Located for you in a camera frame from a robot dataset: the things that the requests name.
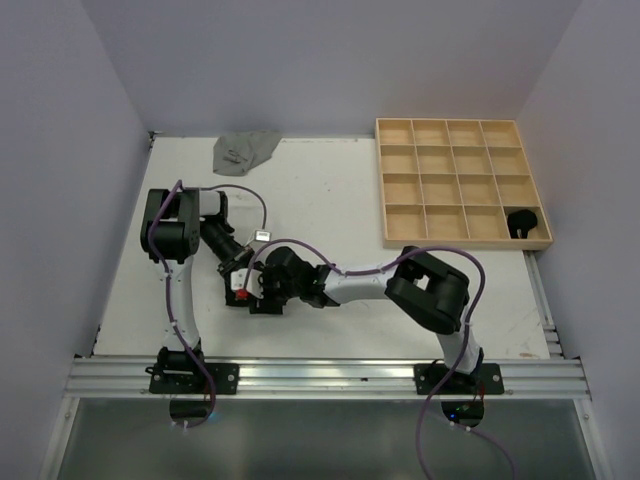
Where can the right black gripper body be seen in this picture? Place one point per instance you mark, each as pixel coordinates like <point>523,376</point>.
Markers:
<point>273,287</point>

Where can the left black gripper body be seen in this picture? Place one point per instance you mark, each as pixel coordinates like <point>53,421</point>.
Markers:
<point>226,251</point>

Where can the black striped underwear grey waistband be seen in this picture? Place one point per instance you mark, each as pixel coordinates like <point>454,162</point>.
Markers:
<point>265,306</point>

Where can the black underwear beige waistband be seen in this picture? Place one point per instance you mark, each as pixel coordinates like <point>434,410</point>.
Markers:
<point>520,223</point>

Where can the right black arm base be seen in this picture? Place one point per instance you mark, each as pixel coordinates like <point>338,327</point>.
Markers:
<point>435,377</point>

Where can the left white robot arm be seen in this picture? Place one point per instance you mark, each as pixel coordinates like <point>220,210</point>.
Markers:
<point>175,223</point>

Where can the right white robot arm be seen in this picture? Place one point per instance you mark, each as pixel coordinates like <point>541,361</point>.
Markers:
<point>433,293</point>

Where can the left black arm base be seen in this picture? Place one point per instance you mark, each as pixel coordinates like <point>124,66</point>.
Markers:
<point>178,373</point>

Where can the grey crumpled underwear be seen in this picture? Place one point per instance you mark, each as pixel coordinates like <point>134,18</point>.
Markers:
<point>235,154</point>

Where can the wooden compartment tray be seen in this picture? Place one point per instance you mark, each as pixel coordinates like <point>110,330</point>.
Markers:
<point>453,182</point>

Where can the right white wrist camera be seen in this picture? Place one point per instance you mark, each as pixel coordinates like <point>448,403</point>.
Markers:
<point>246,283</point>

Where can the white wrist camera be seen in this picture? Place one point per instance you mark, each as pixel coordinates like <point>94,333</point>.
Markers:
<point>261,236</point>
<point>246,283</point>

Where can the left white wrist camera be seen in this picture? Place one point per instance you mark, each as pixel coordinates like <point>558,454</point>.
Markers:
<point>261,236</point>

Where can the aluminium mounting rail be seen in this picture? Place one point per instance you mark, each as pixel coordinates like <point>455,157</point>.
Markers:
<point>126,377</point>

